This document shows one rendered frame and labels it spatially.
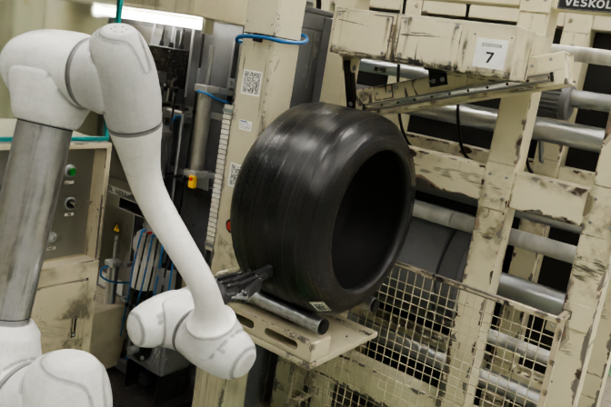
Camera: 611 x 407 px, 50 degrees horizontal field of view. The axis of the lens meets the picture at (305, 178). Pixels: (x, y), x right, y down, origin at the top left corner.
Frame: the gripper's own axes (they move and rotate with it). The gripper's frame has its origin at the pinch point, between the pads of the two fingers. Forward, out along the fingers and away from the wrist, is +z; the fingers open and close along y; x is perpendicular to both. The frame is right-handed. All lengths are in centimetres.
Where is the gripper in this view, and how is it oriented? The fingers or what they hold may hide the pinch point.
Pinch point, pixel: (262, 273)
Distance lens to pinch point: 173.0
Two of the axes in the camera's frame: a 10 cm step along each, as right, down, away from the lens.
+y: -7.9, -2.3, 5.6
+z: 6.0, -1.8, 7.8
